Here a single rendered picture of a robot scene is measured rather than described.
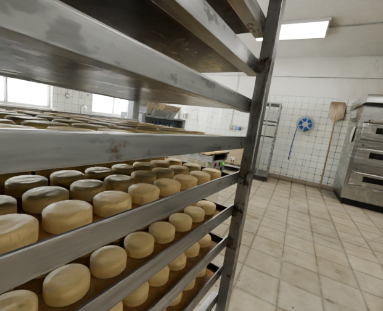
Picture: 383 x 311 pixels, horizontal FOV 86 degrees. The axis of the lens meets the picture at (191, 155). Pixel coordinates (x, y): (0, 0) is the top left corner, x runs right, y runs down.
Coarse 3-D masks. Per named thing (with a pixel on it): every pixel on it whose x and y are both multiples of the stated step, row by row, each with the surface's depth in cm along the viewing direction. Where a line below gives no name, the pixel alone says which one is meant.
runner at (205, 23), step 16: (160, 0) 23; (176, 0) 23; (192, 0) 25; (176, 16) 26; (192, 16) 26; (208, 16) 29; (192, 32) 31; (208, 32) 30; (224, 32) 33; (224, 48) 35; (240, 48) 39; (240, 64) 43; (256, 64) 47
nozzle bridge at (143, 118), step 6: (126, 114) 211; (144, 114) 201; (144, 120) 203; (150, 120) 221; (156, 120) 228; (162, 120) 236; (168, 120) 244; (174, 120) 253; (180, 120) 249; (174, 126) 255; (180, 126) 257
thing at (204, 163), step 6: (168, 156) 208; (174, 156) 204; (180, 156) 200; (186, 156) 195; (192, 162) 192; (198, 162) 188; (204, 162) 185; (204, 198) 191; (210, 198) 202; (216, 198) 214
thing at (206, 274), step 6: (204, 270) 55; (198, 276) 54; (204, 276) 55; (210, 276) 55; (192, 282) 50; (198, 282) 53; (204, 282) 53; (186, 288) 50; (192, 288) 51; (198, 288) 51; (180, 294) 46; (186, 294) 49; (192, 294) 49; (174, 300) 45; (180, 300) 46; (186, 300) 47; (168, 306) 45; (174, 306) 45; (180, 306) 46
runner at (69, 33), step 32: (0, 0) 12; (32, 0) 13; (0, 32) 13; (32, 32) 13; (64, 32) 15; (96, 32) 17; (96, 64) 19; (128, 64) 20; (160, 64) 23; (192, 96) 34; (224, 96) 37
